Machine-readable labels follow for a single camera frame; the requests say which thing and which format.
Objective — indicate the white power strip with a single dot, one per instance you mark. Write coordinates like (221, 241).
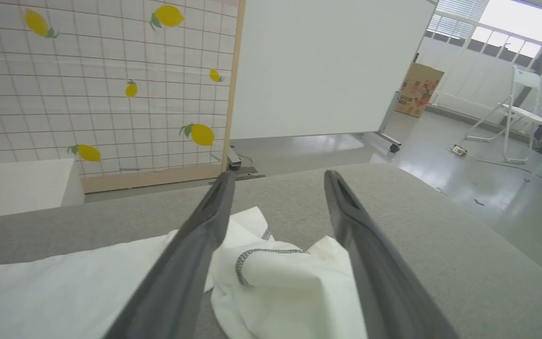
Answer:
(458, 150)

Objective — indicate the printed cardboard box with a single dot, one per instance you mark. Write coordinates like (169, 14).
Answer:
(419, 89)

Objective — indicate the white window railing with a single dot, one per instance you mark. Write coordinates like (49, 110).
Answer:
(501, 33)

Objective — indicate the white cabinet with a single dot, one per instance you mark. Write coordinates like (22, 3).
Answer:
(17, 188)

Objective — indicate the white folding chair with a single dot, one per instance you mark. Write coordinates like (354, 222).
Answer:
(525, 113)

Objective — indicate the white garment with grey stitching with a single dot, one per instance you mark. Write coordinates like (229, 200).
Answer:
(64, 287)

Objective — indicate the white rolling partition board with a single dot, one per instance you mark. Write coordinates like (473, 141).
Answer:
(322, 66)

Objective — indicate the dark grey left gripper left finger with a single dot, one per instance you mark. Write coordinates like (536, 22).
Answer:
(177, 278)

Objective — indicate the grey fabric sofa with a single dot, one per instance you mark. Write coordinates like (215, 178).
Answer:
(440, 235)

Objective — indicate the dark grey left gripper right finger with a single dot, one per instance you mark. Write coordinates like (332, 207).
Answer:
(384, 282)

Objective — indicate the lemon print grid partition screen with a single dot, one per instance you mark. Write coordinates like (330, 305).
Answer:
(101, 56)

